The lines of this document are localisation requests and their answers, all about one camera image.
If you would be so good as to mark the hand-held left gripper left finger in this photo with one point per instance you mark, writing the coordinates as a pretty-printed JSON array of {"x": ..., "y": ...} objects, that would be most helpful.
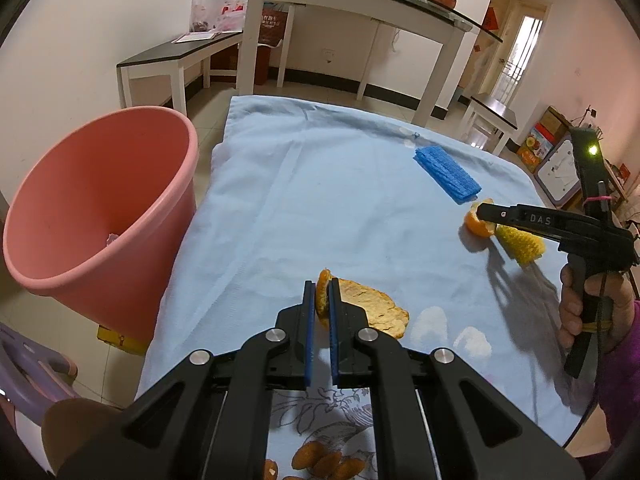
[{"x": 310, "y": 340}]

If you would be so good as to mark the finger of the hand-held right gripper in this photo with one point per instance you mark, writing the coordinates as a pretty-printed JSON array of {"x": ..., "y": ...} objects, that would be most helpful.
[
  {"x": 520, "y": 216},
  {"x": 547, "y": 240}
]

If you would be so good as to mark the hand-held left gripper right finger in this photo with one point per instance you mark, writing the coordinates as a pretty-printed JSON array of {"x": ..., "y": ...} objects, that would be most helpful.
[{"x": 335, "y": 340}]

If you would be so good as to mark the small orange peel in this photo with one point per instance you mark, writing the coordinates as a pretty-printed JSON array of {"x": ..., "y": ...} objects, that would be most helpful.
[{"x": 477, "y": 227}]

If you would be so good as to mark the large orange peel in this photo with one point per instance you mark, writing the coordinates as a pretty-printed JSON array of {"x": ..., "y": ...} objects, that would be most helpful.
[{"x": 375, "y": 315}]

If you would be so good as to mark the pink plastic bucket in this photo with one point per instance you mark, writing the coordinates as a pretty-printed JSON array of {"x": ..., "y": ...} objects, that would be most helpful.
[{"x": 100, "y": 175}]

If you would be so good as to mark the person's right forearm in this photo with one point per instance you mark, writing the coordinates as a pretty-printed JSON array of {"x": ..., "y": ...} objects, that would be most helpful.
[{"x": 622, "y": 385}]

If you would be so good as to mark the person's right hand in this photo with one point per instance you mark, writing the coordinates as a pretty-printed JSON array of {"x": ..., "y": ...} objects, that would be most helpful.
[{"x": 622, "y": 305}]

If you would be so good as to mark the yellow corn cob piece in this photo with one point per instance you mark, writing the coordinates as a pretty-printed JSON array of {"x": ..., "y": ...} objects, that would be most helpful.
[{"x": 525, "y": 252}]

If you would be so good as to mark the colourful fruit box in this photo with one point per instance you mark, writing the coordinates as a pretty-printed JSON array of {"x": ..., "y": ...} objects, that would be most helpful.
[{"x": 534, "y": 147}]

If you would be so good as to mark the floral printed tablecloth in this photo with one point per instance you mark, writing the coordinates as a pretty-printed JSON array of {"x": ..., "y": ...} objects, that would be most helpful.
[{"x": 320, "y": 420}]

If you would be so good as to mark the blue sponge cloth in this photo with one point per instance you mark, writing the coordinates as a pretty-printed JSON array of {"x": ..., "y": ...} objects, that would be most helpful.
[{"x": 447, "y": 172}]

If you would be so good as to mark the cardboard box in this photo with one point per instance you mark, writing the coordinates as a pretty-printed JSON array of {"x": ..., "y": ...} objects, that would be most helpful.
[{"x": 552, "y": 120}]

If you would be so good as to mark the small white bench dark top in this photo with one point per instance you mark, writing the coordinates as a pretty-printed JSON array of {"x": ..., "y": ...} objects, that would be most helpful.
[{"x": 495, "y": 110}]

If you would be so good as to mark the light blue cloth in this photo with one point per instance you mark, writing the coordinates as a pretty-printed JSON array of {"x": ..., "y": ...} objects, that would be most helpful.
[{"x": 325, "y": 185}]

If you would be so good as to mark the balcony door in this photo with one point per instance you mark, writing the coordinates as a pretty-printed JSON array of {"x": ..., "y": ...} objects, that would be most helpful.
[{"x": 520, "y": 55}]

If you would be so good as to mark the yellow plastic object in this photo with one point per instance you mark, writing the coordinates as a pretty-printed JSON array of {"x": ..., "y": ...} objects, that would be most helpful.
[{"x": 122, "y": 340}]

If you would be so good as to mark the tan round object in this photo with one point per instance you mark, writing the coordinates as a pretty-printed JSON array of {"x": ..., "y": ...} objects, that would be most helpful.
[{"x": 75, "y": 430}]

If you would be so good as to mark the purple plastic chair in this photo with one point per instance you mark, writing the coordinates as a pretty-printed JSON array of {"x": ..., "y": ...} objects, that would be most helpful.
[{"x": 30, "y": 365}]

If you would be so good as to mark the brown paper bag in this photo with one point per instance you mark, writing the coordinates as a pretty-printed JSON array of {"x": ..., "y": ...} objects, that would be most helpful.
[{"x": 272, "y": 40}]

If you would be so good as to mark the white table with glass top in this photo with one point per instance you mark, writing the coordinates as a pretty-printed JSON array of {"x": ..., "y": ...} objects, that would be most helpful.
[{"x": 250, "y": 35}]

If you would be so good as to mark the long white bench black top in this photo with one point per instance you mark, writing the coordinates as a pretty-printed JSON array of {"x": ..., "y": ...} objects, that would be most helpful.
[{"x": 165, "y": 52}]

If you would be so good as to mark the white paper sheet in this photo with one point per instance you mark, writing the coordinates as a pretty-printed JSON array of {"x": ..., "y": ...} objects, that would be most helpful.
[{"x": 195, "y": 37}]

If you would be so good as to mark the clear plastic bag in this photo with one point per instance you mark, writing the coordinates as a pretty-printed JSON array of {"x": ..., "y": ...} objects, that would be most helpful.
[{"x": 220, "y": 12}]

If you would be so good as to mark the white wall socket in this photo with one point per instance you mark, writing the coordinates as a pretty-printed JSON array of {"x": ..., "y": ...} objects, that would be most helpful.
[{"x": 328, "y": 55}]

